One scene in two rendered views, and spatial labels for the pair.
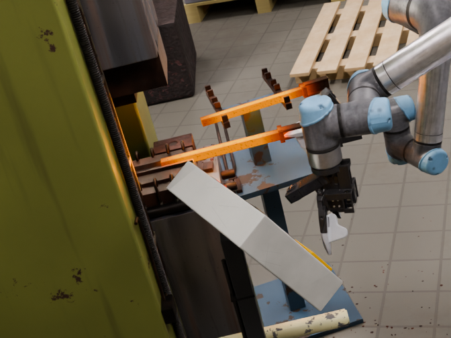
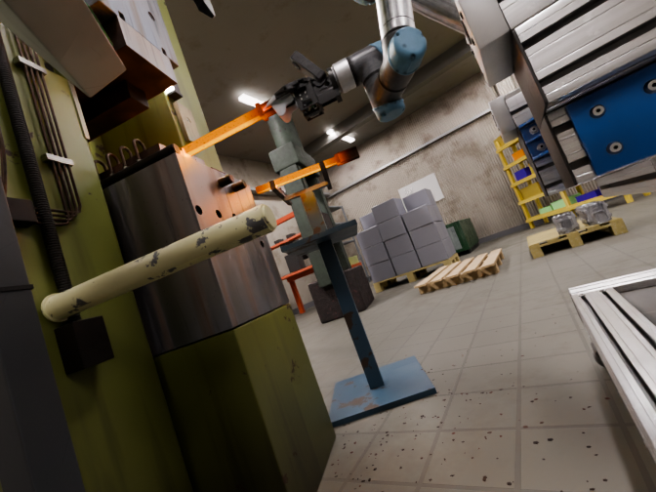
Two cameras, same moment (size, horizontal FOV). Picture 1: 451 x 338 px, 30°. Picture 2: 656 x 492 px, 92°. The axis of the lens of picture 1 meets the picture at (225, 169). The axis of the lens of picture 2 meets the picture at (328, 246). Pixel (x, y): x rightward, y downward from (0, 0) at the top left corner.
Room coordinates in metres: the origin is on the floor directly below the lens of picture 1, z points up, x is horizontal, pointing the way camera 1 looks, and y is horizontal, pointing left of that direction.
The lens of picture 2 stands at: (1.28, -0.35, 0.50)
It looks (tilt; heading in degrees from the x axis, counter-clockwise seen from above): 5 degrees up; 9
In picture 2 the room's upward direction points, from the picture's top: 20 degrees counter-clockwise
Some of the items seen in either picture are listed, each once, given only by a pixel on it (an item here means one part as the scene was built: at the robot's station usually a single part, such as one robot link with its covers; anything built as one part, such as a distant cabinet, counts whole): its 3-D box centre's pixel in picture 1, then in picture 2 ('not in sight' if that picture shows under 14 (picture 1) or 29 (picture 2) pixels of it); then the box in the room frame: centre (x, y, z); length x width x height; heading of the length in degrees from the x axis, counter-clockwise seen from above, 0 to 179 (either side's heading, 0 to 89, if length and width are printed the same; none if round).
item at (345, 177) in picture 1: (333, 185); not in sight; (1.64, -0.23, 1.07); 0.09 x 0.08 x 0.12; 67
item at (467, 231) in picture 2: not in sight; (432, 246); (8.80, -1.44, 0.34); 1.71 x 1.61 x 0.68; 67
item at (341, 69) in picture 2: not in sight; (343, 77); (2.10, -0.42, 0.99); 0.08 x 0.05 x 0.08; 177
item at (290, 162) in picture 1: (262, 162); (323, 240); (2.62, -0.13, 0.66); 0.40 x 0.30 x 0.02; 5
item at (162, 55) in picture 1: (84, 74); (97, 84); (2.11, 0.29, 1.32); 0.42 x 0.20 x 0.10; 87
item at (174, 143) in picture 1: (175, 152); not in sight; (2.28, 0.13, 0.95); 0.12 x 0.09 x 0.07; 87
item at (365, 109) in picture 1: (364, 113); not in sight; (1.63, -0.32, 1.23); 0.11 x 0.11 x 0.08; 75
